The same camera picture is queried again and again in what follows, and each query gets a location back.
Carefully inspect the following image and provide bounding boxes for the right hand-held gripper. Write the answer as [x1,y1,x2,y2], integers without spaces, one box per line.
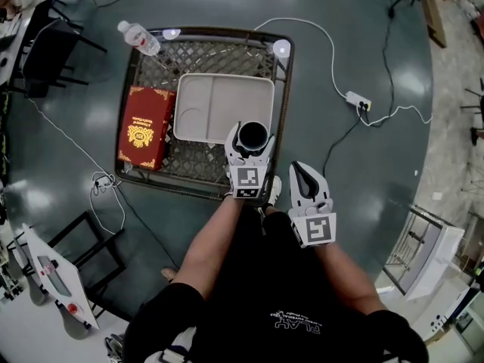
[287,160,338,250]

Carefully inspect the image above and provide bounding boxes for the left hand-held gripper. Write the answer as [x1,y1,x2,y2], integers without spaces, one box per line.
[223,121,277,200]

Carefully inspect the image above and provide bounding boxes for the black cup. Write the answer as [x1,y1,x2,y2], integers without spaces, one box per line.
[237,120,271,157]

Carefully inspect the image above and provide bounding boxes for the white divided tray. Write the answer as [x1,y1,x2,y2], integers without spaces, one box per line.
[172,73,276,144]

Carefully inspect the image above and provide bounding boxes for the person's left forearm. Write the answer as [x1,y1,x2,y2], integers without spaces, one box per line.
[172,194,245,302]

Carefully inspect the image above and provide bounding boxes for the person's right forearm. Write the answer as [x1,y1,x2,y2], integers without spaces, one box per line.
[312,240,381,317]

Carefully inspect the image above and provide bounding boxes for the person's white sneaker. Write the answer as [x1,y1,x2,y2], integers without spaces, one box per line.
[259,175,283,208]

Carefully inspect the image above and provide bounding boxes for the dark wicker glass-top table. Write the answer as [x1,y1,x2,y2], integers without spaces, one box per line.
[114,26,296,207]

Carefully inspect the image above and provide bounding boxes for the white power strip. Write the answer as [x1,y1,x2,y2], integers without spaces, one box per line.
[344,91,373,113]

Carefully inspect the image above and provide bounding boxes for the red hardcover book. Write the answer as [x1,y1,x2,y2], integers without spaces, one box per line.
[116,85,178,172]

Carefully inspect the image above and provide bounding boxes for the person's black shirt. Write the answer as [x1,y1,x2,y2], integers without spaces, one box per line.
[123,205,429,363]

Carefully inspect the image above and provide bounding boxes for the clear plastic water bottle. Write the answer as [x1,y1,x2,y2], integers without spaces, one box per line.
[116,20,162,57]

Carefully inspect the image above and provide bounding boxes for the wooden board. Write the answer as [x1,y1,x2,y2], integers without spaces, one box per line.
[420,0,448,48]

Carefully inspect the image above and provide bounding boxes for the dark grey chair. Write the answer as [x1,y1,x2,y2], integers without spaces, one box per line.
[22,19,109,98]

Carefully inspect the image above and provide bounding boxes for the white console with red button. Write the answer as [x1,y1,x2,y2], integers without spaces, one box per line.
[21,223,101,330]

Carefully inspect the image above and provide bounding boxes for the white desk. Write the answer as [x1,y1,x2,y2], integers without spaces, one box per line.
[0,5,37,88]

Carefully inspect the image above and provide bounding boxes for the grey laptop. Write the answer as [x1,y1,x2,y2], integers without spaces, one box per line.
[0,23,22,51]

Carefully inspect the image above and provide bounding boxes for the black cable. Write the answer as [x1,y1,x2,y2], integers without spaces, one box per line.
[380,0,397,120]
[322,106,370,179]

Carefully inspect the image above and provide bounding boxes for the white plugged cable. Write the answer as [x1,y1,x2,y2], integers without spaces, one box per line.
[363,104,433,128]

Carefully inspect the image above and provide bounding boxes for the thick white power cord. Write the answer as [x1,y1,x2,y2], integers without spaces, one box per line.
[253,17,348,100]

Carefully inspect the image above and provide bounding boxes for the white cabinet with metal frame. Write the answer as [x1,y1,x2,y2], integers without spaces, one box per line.
[382,203,484,344]

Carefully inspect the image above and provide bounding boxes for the black metal frame stand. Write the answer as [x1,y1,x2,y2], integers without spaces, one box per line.
[47,210,128,319]

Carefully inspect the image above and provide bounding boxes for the thin white cable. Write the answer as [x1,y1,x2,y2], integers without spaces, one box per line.
[22,95,127,237]

